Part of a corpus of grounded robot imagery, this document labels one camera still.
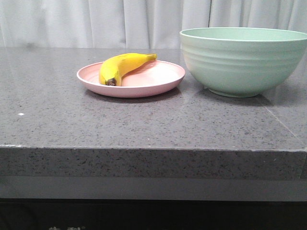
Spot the pink plate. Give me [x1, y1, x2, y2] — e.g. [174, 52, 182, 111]
[77, 60, 185, 98]

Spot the green bowl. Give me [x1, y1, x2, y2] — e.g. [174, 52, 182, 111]
[180, 27, 307, 98]

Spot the white curtain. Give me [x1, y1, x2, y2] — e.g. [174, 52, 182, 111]
[0, 0, 307, 48]

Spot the yellow banana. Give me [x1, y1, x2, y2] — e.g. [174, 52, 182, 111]
[98, 53, 157, 86]

